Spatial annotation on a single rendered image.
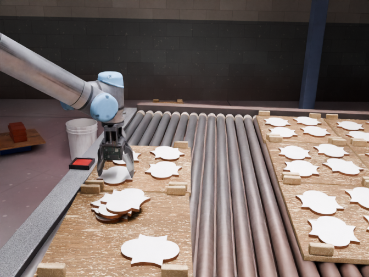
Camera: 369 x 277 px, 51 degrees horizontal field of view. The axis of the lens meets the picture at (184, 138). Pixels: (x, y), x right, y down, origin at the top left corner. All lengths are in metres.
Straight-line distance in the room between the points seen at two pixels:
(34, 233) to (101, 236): 0.19
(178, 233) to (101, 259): 0.21
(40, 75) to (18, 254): 0.44
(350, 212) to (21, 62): 0.97
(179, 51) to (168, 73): 0.39
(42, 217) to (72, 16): 5.24
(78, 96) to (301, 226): 0.68
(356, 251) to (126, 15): 5.46
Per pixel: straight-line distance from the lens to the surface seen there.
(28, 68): 0.97
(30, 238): 1.13
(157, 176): 1.34
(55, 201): 1.28
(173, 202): 1.19
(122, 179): 1.32
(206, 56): 6.23
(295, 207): 1.23
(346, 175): 1.51
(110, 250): 1.00
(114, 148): 1.24
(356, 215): 1.25
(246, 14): 6.28
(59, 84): 0.99
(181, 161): 1.48
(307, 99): 5.46
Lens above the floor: 1.51
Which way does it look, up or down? 19 degrees down
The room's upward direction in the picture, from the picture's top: 1 degrees clockwise
